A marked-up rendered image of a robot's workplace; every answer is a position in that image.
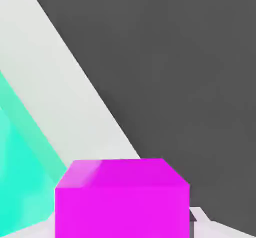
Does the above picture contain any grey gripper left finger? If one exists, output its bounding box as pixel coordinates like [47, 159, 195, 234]
[0, 211, 56, 238]

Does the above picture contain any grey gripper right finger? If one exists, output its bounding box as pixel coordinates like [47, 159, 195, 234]
[189, 206, 256, 238]

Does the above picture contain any small magenta cube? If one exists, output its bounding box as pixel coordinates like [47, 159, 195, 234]
[54, 157, 191, 238]

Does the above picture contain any large turquoise box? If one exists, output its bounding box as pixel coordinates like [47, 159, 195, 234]
[0, 70, 68, 238]

